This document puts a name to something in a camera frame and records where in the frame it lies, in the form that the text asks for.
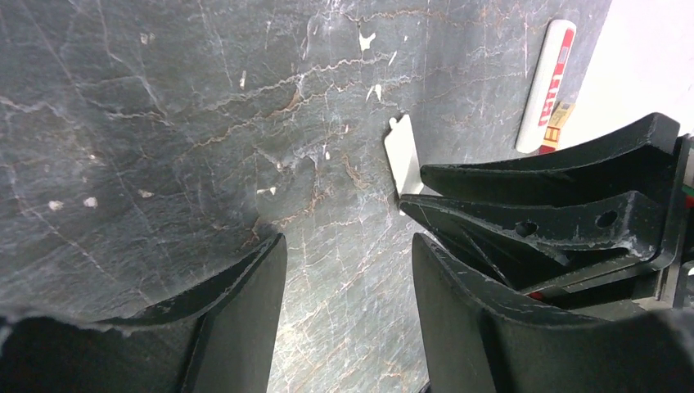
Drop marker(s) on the red white remote control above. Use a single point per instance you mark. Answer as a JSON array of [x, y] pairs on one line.
[[549, 73]]

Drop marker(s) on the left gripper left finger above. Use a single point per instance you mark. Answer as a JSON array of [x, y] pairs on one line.
[[217, 336]]

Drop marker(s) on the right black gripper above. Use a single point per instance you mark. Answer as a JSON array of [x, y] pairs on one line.
[[615, 254]]

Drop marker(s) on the long white remote cover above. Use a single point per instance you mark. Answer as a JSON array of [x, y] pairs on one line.
[[401, 151]]

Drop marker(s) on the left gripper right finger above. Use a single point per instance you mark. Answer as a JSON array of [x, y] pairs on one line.
[[481, 336]]

